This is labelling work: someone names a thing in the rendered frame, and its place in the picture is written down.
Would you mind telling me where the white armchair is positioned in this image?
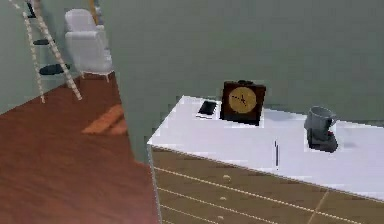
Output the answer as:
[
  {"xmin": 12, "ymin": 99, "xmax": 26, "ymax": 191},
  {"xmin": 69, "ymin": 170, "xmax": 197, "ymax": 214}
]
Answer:
[{"xmin": 64, "ymin": 8, "xmax": 115, "ymax": 83}]

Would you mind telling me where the black pen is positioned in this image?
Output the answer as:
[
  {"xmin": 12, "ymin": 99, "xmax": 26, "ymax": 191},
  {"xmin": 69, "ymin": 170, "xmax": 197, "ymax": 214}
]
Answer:
[{"xmin": 273, "ymin": 139, "xmax": 280, "ymax": 171}]

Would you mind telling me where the black phone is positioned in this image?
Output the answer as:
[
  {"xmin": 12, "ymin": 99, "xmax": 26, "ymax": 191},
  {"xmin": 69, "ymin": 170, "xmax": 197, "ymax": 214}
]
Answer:
[{"xmin": 196, "ymin": 100, "xmax": 218, "ymax": 119}]

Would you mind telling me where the white ladder shelf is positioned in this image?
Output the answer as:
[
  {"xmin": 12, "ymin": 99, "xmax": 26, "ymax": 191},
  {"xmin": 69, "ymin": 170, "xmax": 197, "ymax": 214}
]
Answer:
[{"xmin": 9, "ymin": 0, "xmax": 83, "ymax": 104}]

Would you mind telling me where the grey mug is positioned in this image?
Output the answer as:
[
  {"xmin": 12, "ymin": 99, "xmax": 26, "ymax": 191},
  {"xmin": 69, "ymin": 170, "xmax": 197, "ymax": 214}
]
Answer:
[{"xmin": 303, "ymin": 105, "xmax": 338, "ymax": 140}]

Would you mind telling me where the brown square clock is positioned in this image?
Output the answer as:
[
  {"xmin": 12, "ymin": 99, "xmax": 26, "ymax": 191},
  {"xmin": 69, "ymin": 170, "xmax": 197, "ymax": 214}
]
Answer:
[{"xmin": 219, "ymin": 79, "xmax": 267, "ymax": 127}]

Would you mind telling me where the white-topped brown chest of drawers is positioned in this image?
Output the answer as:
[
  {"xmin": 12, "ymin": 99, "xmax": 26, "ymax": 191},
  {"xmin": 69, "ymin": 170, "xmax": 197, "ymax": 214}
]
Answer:
[{"xmin": 146, "ymin": 95, "xmax": 384, "ymax": 224}]

